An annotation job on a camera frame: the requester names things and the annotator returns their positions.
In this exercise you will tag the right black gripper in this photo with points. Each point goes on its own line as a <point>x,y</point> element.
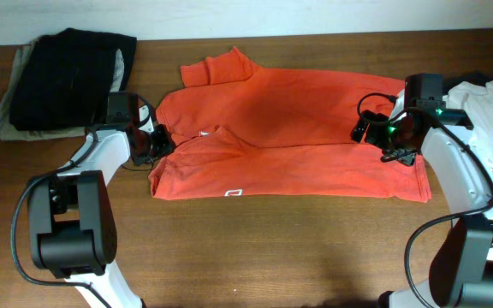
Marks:
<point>373,136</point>

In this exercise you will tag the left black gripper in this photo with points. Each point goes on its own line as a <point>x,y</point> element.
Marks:
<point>166,145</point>

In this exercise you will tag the red printed t-shirt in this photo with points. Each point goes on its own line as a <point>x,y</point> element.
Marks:
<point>241,129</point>

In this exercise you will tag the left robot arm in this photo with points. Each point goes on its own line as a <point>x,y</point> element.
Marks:
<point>71,226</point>

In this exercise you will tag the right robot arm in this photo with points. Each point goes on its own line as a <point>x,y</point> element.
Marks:
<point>453,131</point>

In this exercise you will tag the dark navy garment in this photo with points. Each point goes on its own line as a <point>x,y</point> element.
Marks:
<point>476,78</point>

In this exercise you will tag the folded black garment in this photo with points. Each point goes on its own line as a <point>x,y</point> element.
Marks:
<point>76,37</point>

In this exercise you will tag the folded beige garment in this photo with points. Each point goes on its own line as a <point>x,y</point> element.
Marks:
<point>11,128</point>

